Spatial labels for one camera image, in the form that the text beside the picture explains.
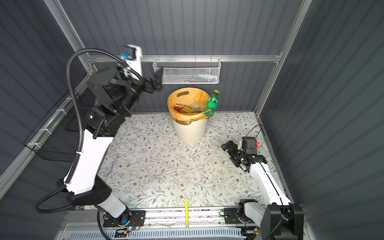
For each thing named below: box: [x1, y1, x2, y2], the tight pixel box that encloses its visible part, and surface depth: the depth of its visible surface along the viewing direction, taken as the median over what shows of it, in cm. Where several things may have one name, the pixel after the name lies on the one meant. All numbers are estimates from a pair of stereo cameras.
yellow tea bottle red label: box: [173, 103, 192, 113], surface depth 96 cm
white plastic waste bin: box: [171, 118, 208, 143], surface depth 93 cm
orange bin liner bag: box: [167, 87, 210, 125], surface depth 95 cm
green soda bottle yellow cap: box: [203, 90, 220, 117], surface depth 80 cm
